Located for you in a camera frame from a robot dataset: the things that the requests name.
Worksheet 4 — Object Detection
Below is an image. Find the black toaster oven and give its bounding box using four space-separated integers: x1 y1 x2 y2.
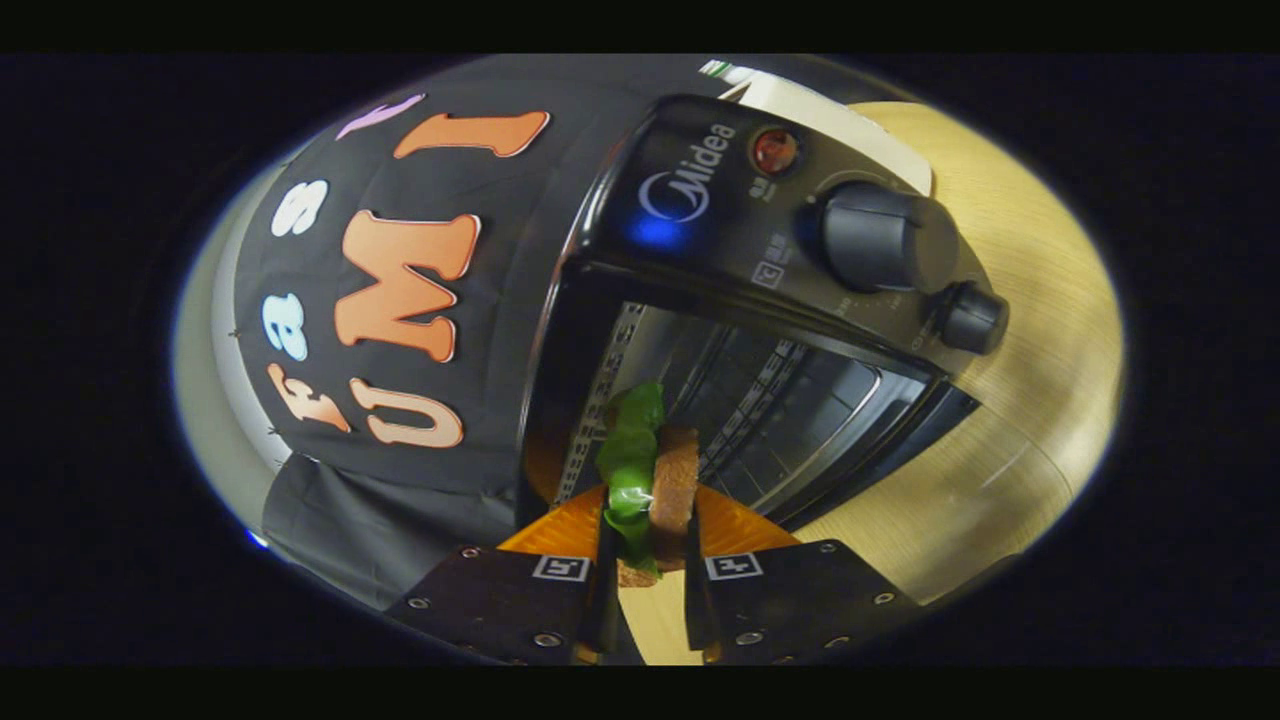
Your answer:
515 95 1011 533

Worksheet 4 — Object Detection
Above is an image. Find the dark grey side curtain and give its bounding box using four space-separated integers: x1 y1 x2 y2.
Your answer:
262 455 518 612

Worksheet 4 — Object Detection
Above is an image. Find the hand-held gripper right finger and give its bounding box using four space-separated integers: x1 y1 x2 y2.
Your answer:
683 485 921 666

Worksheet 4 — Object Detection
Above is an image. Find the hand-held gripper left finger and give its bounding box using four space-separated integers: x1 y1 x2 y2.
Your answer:
385 485 641 666

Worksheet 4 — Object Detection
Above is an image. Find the lettuce sandwich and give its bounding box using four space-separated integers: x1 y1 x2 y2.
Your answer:
595 381 702 589

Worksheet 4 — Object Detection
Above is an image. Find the white pop-up toaster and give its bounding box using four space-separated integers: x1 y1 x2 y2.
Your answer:
720 72 934 197

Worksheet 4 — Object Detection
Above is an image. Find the black backdrop cloth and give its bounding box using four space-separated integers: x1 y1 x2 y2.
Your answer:
232 55 731 498

